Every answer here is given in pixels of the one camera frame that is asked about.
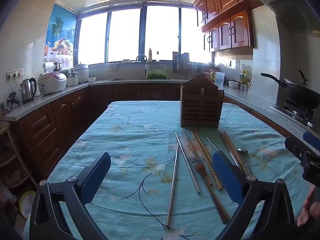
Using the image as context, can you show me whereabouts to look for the large kitchen window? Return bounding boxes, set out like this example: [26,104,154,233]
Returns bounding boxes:
[77,4,213,66]

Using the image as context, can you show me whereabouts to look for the wooden wall cabinets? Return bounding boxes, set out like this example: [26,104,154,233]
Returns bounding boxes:
[192,0,265,53]

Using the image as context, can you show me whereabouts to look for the green colander with vegetables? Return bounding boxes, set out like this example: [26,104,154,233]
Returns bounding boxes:
[146,69,167,80]

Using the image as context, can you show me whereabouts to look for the large white electric cooker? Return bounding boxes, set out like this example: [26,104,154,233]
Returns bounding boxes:
[74,64,90,83]

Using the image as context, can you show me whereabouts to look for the brown wooden chopstick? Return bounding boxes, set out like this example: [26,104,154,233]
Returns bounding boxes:
[224,131,251,175]
[219,132,247,176]

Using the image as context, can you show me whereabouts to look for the wall socket strip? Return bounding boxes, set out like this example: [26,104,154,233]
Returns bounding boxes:
[6,69,24,81]

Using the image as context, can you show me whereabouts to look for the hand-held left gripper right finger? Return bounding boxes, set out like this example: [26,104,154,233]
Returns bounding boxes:
[212,151,298,240]

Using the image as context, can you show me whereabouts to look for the steel range hood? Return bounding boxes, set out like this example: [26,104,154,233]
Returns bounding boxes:
[254,0,320,34]

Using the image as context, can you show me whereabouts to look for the steel electric kettle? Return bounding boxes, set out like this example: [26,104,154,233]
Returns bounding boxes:
[19,77,37,105]

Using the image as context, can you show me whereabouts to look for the yellow-green round plate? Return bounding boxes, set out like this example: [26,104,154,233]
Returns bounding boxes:
[19,190,37,219]

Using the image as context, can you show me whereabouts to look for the clear measuring jug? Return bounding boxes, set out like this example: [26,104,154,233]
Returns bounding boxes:
[210,71,225,87]

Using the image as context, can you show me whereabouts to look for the metal dish rack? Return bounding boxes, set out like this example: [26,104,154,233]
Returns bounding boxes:
[172,52,192,73]

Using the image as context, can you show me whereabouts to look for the metal table knife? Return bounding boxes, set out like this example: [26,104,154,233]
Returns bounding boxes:
[206,137,220,153]

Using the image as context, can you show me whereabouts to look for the small white steamer pot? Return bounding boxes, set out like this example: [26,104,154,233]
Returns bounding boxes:
[66,70,79,87]

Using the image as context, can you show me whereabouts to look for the light bamboo chopstick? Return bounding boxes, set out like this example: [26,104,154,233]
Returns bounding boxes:
[191,129,219,191]
[195,129,224,190]

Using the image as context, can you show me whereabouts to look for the metal spoon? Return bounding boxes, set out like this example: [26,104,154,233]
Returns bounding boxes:
[237,148,252,175]

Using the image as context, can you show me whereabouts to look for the chrome kitchen faucet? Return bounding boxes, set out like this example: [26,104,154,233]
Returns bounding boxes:
[136,54,148,78]

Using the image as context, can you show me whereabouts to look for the black device with cables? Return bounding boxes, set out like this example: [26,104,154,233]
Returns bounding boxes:
[0,92,21,113]

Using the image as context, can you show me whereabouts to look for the wooden base cabinets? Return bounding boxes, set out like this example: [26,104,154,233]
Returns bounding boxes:
[15,82,288,180]

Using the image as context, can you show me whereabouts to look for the person's right hand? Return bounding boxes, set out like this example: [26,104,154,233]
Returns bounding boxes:
[296,185,318,228]

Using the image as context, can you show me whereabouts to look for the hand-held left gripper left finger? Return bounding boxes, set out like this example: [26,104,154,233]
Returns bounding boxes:
[29,152,111,240]

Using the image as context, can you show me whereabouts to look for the metal chopstick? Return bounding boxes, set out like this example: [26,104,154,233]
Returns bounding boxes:
[174,132,201,194]
[164,143,179,227]

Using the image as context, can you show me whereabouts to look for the wooden-handled metal fork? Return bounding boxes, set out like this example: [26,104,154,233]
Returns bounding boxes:
[188,157,231,225]

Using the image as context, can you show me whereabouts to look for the gas stove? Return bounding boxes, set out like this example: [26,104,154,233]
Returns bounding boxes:
[269,99,315,129]

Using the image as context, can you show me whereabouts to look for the tropical beach wall poster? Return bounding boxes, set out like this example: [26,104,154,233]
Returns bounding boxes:
[44,4,77,70]

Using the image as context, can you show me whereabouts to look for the black wok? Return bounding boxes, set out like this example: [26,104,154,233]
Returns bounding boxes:
[260,67,320,109]

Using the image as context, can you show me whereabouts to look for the white and pink rice cooker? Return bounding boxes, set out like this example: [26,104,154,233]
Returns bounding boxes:
[38,72,67,96]

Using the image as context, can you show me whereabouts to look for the wooden cutlery holder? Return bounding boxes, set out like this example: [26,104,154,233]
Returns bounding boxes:
[180,74,225,128]

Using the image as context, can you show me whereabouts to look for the speckled stone countertop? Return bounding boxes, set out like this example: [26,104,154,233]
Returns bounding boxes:
[5,76,320,145]

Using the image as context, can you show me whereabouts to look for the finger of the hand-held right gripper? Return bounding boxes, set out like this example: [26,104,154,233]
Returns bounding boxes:
[284,136,320,188]
[303,131,320,154]

